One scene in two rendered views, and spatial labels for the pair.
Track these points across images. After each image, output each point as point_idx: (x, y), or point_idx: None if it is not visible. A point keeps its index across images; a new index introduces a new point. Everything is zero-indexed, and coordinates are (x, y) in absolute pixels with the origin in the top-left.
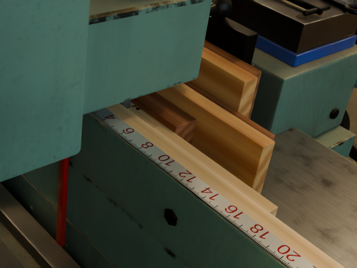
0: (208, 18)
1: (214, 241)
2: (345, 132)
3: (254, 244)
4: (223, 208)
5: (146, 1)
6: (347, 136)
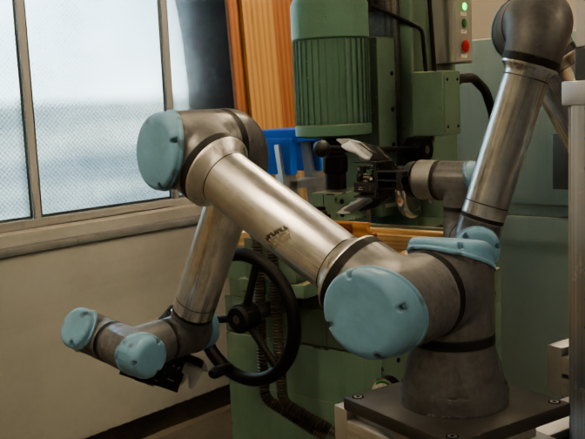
0: (312, 200)
1: None
2: (244, 277)
3: None
4: None
5: (328, 190)
6: (244, 276)
